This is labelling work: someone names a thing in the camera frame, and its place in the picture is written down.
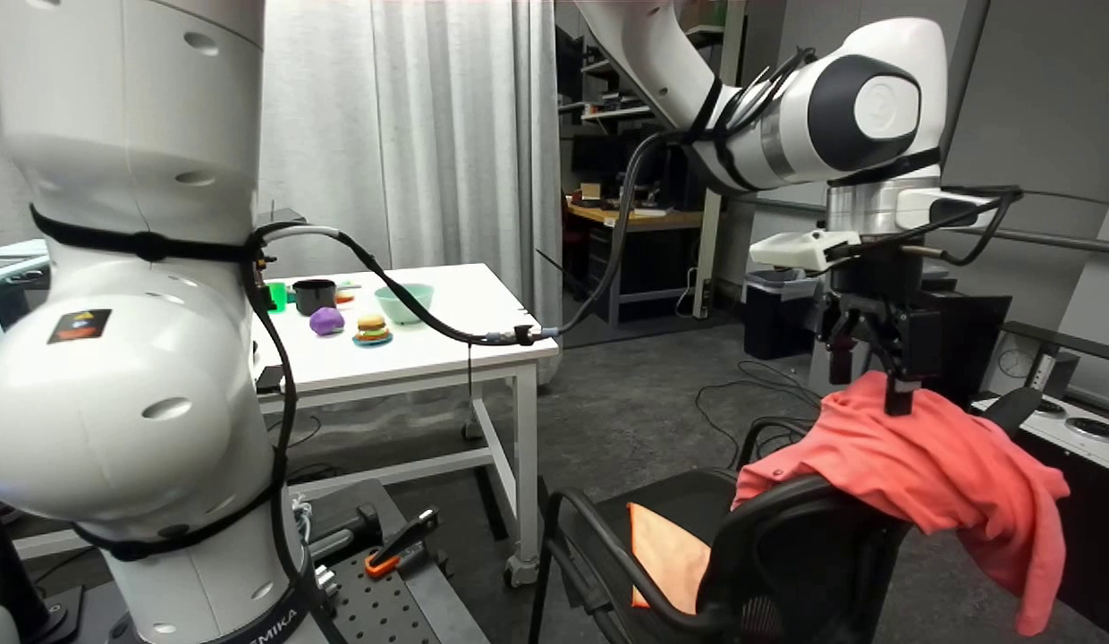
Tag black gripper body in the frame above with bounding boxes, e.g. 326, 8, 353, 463
832, 242, 942, 323

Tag pink shirt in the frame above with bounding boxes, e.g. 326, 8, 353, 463
729, 368, 1073, 640

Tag cream cloth with orange edge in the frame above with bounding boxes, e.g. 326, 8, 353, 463
622, 497, 715, 618

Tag black mesh office chair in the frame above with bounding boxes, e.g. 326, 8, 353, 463
527, 385, 1047, 644

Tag small black trash bin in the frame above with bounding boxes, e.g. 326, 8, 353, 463
740, 269, 818, 360

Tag wooden top desk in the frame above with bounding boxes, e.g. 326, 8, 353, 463
560, 194, 715, 331

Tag white table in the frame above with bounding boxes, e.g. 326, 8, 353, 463
248, 259, 566, 589

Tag pale green bowl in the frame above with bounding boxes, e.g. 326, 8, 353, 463
371, 279, 440, 329

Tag toy burger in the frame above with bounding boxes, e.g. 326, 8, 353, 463
349, 310, 396, 349

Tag white curtain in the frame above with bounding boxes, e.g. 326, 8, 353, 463
258, 0, 566, 324

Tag black perforated mounting table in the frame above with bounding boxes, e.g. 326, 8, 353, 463
282, 480, 495, 644

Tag black cup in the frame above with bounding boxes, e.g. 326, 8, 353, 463
289, 275, 341, 317

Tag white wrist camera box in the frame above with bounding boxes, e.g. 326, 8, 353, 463
749, 228, 868, 275

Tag black floor cables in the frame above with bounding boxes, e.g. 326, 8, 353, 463
695, 375, 844, 460

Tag grey wall rail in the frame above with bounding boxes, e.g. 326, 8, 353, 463
1006, 223, 1109, 259

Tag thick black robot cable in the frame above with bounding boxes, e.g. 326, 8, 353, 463
244, 45, 818, 349

